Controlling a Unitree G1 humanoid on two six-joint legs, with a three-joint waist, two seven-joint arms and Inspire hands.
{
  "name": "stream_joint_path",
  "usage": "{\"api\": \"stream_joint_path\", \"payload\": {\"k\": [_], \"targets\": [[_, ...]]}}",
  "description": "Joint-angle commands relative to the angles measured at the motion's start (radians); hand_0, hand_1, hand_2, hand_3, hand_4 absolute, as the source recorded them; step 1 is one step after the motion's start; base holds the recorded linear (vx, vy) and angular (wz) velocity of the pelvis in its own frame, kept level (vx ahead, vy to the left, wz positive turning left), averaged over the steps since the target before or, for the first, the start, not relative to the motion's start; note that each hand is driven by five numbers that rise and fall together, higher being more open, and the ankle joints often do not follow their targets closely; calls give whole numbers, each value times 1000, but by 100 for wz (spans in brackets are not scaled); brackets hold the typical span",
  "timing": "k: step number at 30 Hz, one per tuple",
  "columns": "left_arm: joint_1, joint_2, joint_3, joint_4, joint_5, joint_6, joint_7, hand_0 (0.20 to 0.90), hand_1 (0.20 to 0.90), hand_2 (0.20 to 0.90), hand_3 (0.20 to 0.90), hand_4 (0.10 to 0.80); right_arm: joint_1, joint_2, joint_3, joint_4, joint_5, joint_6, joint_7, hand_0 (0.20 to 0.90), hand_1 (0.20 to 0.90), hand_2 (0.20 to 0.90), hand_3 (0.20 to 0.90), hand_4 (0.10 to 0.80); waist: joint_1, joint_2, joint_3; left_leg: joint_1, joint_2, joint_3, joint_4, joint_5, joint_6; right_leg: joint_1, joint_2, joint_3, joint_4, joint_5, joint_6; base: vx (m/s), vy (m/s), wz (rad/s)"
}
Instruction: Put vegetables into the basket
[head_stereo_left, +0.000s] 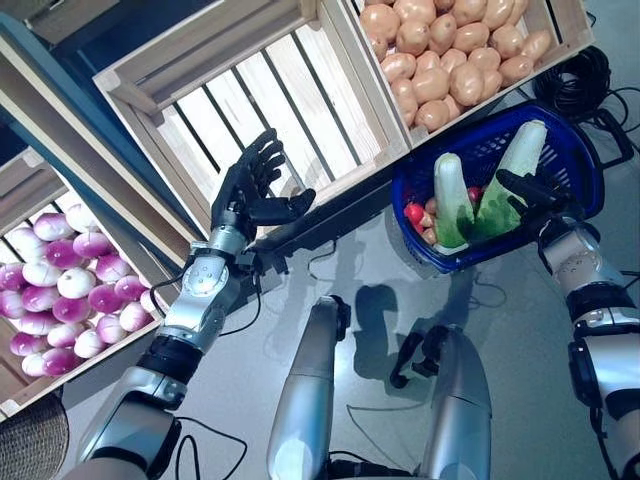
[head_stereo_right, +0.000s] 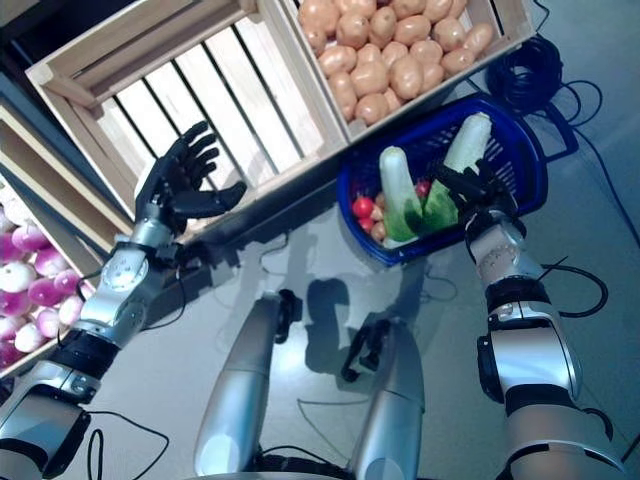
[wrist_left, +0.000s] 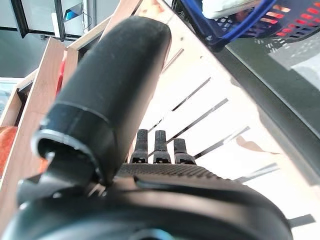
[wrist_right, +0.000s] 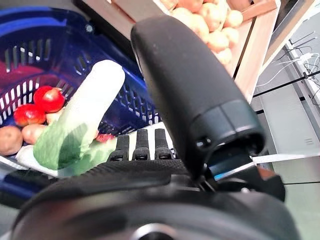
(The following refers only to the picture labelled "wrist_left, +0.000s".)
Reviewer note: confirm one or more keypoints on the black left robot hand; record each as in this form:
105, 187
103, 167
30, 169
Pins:
112, 87

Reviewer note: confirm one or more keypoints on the green white napa cabbage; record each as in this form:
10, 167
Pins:
225, 8

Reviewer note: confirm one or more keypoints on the blue plastic shopping basket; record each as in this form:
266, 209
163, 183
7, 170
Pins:
215, 38

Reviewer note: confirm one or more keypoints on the wooden carrot crate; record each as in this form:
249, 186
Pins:
72, 57

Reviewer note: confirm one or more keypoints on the red carrot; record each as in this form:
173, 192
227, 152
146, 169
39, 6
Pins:
60, 75

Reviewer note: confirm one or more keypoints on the wooden potato crate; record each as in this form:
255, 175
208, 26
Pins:
120, 15

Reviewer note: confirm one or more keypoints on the wooden pumpkin crate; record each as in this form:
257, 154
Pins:
32, 100

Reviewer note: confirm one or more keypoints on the open grey laptop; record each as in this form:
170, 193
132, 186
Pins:
72, 15

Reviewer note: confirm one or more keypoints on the white desk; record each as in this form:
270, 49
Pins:
58, 25

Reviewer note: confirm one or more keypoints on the wide slatted wooden crate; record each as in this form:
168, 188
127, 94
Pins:
200, 100

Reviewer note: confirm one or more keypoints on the orange pumpkin green stem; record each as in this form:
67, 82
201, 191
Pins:
6, 145

